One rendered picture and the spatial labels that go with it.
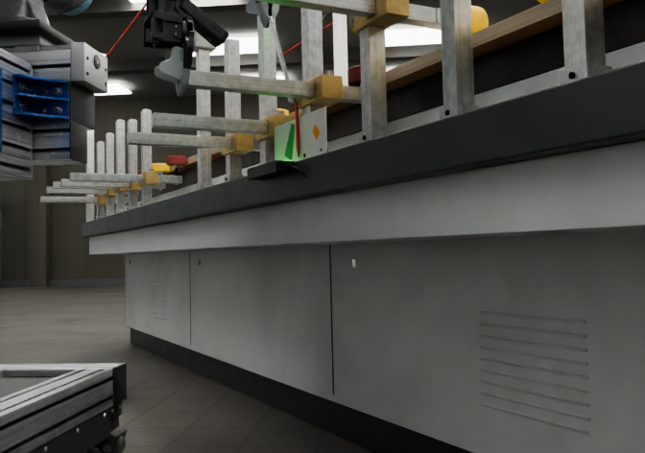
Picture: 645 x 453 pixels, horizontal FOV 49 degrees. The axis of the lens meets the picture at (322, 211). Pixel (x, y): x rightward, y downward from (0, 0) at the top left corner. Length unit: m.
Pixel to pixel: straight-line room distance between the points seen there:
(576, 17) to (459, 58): 0.24
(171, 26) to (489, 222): 0.72
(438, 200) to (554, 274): 0.24
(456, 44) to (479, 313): 0.54
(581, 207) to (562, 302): 0.33
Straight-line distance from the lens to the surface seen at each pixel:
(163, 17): 1.42
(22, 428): 1.47
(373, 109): 1.33
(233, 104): 2.03
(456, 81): 1.13
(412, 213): 1.23
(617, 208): 0.92
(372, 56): 1.36
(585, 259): 1.22
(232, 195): 1.90
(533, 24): 1.28
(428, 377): 1.57
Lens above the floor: 0.50
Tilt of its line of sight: 3 degrees up
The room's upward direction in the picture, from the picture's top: 1 degrees counter-clockwise
